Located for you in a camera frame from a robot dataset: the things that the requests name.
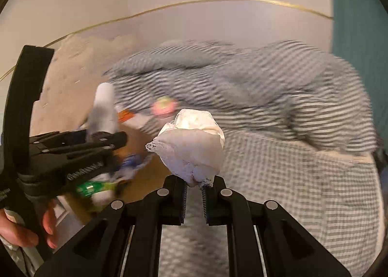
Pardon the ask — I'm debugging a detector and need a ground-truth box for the white cloth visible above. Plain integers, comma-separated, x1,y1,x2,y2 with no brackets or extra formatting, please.
145,109,225,188

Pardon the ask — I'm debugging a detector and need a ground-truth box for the orange and white box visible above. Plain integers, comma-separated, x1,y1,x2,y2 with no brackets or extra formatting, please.
117,109,152,129

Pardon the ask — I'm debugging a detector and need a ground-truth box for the teal curtain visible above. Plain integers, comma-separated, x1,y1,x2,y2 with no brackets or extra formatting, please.
326,0,388,108

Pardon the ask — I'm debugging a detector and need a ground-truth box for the checked bed sheet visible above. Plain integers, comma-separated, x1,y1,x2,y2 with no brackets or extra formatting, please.
158,130,382,277

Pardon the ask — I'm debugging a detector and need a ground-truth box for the checked blanket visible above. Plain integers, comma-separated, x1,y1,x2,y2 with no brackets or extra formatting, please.
105,39,378,153

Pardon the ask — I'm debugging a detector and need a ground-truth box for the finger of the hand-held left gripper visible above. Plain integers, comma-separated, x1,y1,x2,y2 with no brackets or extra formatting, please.
29,131,128,173

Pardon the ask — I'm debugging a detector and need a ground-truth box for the blue and white carton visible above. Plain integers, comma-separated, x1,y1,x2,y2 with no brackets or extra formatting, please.
117,153,152,181

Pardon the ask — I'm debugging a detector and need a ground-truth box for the white lint remover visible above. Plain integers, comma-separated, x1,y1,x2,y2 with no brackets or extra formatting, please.
86,82,119,144

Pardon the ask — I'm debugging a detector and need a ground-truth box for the pink lidded cup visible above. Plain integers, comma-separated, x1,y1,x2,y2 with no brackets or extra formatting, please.
152,97,178,118

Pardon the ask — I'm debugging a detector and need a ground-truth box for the green snack packet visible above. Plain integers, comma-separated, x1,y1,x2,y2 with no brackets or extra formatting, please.
76,180,117,199

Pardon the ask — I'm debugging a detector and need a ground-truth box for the brown cardboard box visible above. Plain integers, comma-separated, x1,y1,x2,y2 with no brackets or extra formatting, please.
53,119,182,229

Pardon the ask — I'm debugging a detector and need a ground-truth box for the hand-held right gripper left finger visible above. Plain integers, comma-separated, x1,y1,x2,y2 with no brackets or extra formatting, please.
34,175,188,277

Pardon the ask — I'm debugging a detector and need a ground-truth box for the person's left hand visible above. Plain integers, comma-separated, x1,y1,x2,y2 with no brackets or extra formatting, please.
0,200,59,249

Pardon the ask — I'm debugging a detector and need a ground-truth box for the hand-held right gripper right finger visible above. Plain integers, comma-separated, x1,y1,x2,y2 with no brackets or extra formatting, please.
202,175,352,277

